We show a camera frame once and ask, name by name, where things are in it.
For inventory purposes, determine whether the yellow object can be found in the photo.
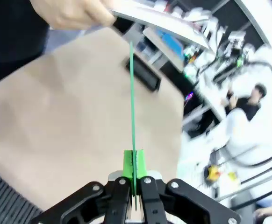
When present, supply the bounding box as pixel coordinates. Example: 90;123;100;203
207;165;221;182

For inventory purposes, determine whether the person in black t-shirt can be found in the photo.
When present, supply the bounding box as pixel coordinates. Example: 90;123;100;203
0;0;50;91

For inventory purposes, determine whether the green PCB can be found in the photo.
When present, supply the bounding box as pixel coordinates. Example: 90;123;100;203
129;41;138;212

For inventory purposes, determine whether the black plastic tray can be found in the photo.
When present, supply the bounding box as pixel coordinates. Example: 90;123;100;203
122;57;162;93

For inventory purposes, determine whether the black slotted PCB rack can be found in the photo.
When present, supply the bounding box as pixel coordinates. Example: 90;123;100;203
0;163;43;224

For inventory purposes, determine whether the grey clipboard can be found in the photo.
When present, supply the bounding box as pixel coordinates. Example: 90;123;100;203
107;8;210;50

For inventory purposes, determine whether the black cable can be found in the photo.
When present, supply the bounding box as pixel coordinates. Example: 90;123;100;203
240;166;272;185

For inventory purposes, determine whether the left gripper black right finger with green tip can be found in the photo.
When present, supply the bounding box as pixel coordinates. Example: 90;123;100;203
136;148;242;224

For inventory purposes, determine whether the person's left hand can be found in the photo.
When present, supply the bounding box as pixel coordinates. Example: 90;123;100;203
30;0;117;30

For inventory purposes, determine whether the left gripper black left finger with green tip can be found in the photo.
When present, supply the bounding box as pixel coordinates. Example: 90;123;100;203
30;150;134;224

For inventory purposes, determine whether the seated person in black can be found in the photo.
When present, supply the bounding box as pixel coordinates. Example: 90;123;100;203
221;84;267;122

